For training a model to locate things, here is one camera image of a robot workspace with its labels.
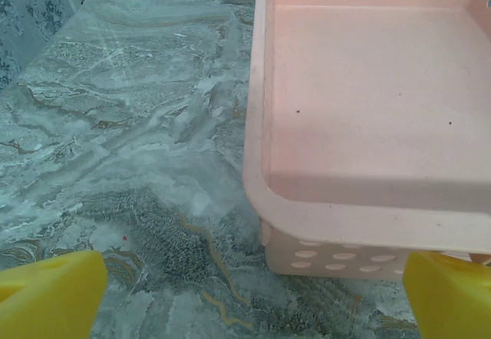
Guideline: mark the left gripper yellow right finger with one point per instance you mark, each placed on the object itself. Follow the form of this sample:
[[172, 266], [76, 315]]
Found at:
[[452, 300]]

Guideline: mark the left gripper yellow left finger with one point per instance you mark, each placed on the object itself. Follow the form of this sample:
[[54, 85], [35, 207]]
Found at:
[[50, 297]]

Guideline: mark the pink perforated plastic basket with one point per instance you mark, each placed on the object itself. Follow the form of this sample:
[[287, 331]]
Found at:
[[364, 105]]

